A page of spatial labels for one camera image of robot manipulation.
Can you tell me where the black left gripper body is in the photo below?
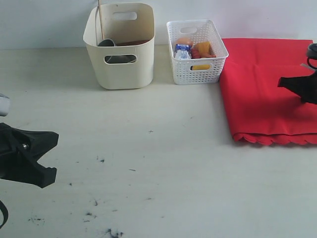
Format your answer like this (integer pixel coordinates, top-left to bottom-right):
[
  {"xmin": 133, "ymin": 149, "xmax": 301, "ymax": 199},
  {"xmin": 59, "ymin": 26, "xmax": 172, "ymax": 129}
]
[{"xmin": 0, "ymin": 122, "xmax": 22, "ymax": 180}]

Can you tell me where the red tablecloth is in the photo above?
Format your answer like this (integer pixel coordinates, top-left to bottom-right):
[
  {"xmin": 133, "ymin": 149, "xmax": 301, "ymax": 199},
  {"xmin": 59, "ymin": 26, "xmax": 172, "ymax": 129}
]
[{"xmin": 219, "ymin": 38, "xmax": 317, "ymax": 145}]

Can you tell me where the yellow cheese wedge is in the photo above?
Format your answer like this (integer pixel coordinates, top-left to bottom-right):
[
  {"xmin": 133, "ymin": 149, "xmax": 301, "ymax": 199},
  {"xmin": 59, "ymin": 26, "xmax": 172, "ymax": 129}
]
[{"xmin": 194, "ymin": 41, "xmax": 211, "ymax": 56}]

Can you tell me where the yellow lemon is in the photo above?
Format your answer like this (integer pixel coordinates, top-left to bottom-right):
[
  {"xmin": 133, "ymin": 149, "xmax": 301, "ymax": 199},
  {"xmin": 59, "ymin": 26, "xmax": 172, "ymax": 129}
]
[{"xmin": 191, "ymin": 64, "xmax": 211, "ymax": 70}]

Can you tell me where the red sausage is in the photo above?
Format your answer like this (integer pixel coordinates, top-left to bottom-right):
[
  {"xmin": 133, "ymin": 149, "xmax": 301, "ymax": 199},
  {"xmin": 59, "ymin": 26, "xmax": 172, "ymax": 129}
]
[{"xmin": 191, "ymin": 48, "xmax": 201, "ymax": 59}]

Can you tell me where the stainless steel cup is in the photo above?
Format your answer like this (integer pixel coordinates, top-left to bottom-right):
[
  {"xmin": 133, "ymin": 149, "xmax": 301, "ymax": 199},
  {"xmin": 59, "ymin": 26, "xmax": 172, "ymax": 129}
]
[{"xmin": 98, "ymin": 39, "xmax": 136, "ymax": 64}]

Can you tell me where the wooden chopstick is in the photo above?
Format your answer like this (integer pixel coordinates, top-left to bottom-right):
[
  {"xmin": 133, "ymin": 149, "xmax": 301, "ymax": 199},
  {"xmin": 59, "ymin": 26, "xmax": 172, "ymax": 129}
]
[{"xmin": 98, "ymin": 0, "xmax": 105, "ymax": 41}]

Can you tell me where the small milk carton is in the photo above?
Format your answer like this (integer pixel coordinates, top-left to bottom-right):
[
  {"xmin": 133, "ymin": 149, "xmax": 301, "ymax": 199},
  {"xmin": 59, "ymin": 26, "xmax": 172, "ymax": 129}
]
[{"xmin": 174, "ymin": 44, "xmax": 192, "ymax": 60}]

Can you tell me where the brown egg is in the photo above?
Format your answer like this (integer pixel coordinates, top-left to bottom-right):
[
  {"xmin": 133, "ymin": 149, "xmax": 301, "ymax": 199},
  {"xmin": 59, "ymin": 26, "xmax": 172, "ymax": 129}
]
[{"xmin": 175, "ymin": 37, "xmax": 193, "ymax": 46}]

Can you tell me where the brown wooden plate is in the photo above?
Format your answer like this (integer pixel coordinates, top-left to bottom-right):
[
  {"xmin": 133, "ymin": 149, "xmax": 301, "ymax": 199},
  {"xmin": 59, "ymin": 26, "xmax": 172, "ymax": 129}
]
[{"xmin": 116, "ymin": 40, "xmax": 149, "ymax": 47}]

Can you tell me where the orange fried chicken piece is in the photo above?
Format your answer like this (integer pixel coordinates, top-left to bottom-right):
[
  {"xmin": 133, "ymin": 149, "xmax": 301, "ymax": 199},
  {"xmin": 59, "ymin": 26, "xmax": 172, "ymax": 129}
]
[{"xmin": 201, "ymin": 53, "xmax": 216, "ymax": 58}]

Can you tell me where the white lattice plastic basket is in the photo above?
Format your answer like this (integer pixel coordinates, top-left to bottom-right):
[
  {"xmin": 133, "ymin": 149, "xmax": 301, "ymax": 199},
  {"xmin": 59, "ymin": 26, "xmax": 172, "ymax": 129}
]
[{"xmin": 166, "ymin": 19, "xmax": 229, "ymax": 85}]

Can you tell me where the cream plastic bin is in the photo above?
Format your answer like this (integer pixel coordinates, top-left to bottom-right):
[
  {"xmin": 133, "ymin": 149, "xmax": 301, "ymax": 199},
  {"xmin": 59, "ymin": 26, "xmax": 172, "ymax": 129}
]
[{"xmin": 83, "ymin": 3, "xmax": 155, "ymax": 90}]

